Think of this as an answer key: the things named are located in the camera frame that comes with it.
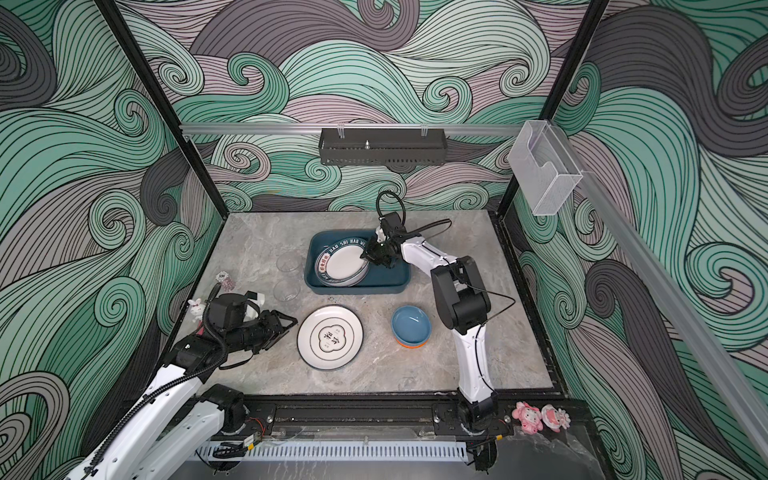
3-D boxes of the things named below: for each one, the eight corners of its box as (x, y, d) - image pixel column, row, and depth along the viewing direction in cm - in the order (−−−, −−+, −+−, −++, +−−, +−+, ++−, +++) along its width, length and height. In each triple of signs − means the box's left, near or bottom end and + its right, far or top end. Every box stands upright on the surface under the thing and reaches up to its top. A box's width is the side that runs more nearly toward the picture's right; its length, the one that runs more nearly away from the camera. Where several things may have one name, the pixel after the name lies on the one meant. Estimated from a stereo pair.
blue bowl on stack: (398, 355, 86) (400, 342, 78) (391, 322, 92) (392, 307, 85) (429, 349, 87) (434, 336, 79) (420, 317, 93) (424, 302, 86)
